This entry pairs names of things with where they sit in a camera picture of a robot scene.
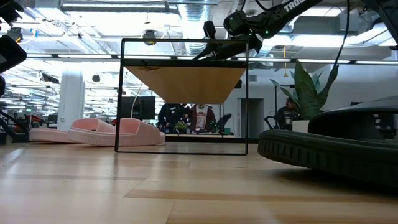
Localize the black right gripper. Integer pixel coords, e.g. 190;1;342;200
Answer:
192;32;264;60

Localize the pink rubber slide sandal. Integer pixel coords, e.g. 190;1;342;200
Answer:
28;126;82;144
67;117;167;147

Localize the black metal wooden board shelf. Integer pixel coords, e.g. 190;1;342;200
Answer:
114;37;250;156

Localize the black ceiling mounted device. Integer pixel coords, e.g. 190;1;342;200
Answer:
142;29;157;47
6;26;24;44

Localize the person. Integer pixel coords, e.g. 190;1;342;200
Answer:
157;103;191;134
274;97;302;131
187;104;216;133

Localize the white building column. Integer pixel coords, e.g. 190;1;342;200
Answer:
57;68;86;131

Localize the grey door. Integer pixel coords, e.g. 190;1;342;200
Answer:
237;97;265;139

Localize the black monitor screen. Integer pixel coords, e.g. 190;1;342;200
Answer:
121;95;156;121

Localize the snake plant in white pot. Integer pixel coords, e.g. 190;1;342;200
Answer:
269;60;340;134

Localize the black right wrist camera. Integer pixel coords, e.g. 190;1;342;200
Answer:
203;20;218;47

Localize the silver ribbed ventilation duct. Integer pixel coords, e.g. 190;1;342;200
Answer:
177;0;213;57

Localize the yellow hanging cord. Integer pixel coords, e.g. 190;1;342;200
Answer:
282;45;289;78

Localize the black table edge rail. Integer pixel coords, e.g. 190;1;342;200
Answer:
0;132;259;146

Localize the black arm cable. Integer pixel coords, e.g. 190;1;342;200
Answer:
333;0;351;68

